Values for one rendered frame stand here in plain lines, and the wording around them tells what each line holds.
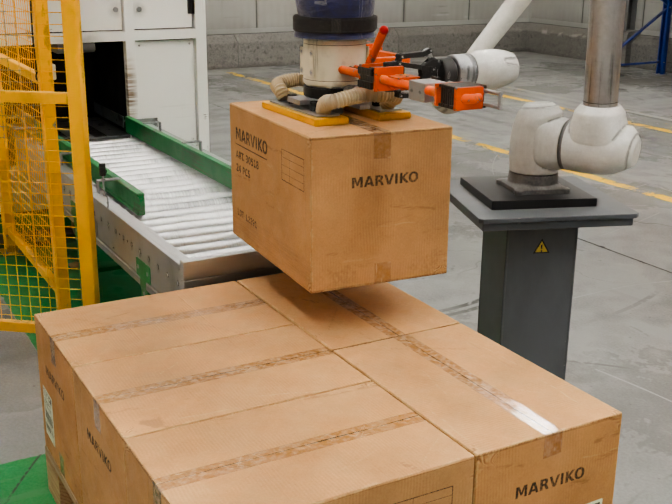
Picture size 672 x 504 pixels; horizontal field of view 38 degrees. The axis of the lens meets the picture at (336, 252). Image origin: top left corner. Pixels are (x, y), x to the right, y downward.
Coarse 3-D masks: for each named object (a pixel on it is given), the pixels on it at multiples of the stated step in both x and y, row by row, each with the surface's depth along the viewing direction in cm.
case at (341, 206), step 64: (256, 128) 270; (320, 128) 248; (384, 128) 249; (448, 128) 252; (256, 192) 276; (320, 192) 241; (384, 192) 249; (448, 192) 257; (320, 256) 246; (384, 256) 254
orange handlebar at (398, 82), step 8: (384, 56) 291; (392, 56) 280; (344, 72) 256; (352, 72) 252; (384, 80) 239; (392, 80) 236; (400, 80) 233; (408, 80) 237; (392, 88) 236; (400, 88) 235; (408, 88) 230; (432, 88) 221; (464, 96) 211; (472, 96) 211; (480, 96) 212
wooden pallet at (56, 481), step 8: (48, 456) 277; (48, 464) 278; (56, 464) 269; (48, 472) 280; (56, 472) 270; (48, 480) 282; (56, 480) 271; (64, 480) 261; (56, 488) 273; (64, 488) 270; (56, 496) 274; (64, 496) 271; (72, 496) 255
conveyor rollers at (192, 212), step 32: (96, 160) 450; (128, 160) 456; (160, 160) 454; (160, 192) 400; (192, 192) 398; (224, 192) 396; (160, 224) 355; (192, 224) 352; (224, 224) 351; (192, 256) 316
